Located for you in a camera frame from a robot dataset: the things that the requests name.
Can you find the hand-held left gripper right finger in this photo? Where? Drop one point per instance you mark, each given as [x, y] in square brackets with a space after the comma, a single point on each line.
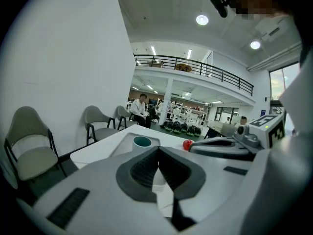
[220, 192]

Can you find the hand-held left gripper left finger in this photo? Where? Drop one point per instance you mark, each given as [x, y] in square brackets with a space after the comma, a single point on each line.
[97, 180]

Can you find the window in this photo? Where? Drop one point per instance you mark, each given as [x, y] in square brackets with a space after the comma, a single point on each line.
[283, 82]

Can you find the white ceiling air conditioner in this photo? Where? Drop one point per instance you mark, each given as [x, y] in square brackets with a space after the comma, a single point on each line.
[274, 29]

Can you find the row of black bags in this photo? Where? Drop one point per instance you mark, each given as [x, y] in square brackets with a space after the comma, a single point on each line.
[181, 127]

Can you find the white cup with teal inside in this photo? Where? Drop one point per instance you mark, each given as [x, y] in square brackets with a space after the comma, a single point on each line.
[140, 147]

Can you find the round ceiling lamp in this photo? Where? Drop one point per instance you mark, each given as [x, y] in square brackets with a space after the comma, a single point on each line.
[202, 20]
[255, 45]

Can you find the grey chair with black legs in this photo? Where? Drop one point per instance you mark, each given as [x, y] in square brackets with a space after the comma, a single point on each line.
[102, 132]
[122, 115]
[34, 160]

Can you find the red apple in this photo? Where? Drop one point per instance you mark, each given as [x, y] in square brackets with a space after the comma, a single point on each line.
[187, 145]

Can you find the black balcony railing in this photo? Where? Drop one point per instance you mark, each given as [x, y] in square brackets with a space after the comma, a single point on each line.
[220, 73]

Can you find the white shelving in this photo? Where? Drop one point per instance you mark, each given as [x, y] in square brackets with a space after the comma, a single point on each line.
[188, 112]

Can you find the black head camera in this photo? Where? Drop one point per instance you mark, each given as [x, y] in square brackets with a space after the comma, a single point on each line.
[220, 4]

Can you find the grey tray mat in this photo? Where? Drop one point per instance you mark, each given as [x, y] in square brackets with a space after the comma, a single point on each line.
[122, 146]

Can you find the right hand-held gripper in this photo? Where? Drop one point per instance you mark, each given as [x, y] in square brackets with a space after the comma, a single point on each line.
[264, 131]

